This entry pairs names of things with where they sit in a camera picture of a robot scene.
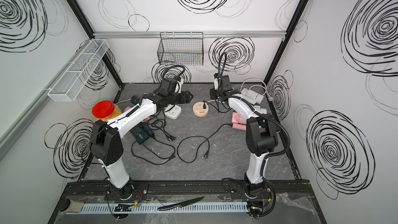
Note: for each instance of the black kitchen knife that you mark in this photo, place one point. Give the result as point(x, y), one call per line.
point(180, 204)

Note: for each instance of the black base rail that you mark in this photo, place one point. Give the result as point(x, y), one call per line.
point(148, 189)

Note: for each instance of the black wire basket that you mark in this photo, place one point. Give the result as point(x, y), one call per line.
point(186, 48)

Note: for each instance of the pink hair dryer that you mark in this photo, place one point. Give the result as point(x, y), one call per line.
point(238, 122)

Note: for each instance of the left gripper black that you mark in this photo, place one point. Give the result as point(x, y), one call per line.
point(186, 97)

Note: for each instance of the white wire shelf basket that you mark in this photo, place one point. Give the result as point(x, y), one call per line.
point(79, 70)

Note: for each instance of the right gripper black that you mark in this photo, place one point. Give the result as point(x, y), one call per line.
point(213, 91)

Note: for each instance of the white hair dryer back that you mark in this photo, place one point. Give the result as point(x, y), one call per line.
point(251, 96)

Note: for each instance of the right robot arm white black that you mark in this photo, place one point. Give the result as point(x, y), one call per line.
point(265, 136)

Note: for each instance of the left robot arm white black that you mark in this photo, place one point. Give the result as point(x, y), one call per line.
point(105, 140)

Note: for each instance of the round beige power strip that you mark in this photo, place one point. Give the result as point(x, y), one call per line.
point(200, 109)

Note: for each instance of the white vent strip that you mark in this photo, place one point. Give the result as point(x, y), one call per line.
point(150, 208)

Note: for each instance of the white square power strip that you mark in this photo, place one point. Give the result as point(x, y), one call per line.
point(172, 111)

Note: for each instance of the jar with red lid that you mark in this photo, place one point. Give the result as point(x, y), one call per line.
point(106, 110)

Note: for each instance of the white hair dryer middle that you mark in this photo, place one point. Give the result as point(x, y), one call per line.
point(260, 110)

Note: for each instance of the white hair dryer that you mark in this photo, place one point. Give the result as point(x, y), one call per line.
point(260, 110)
point(251, 96)

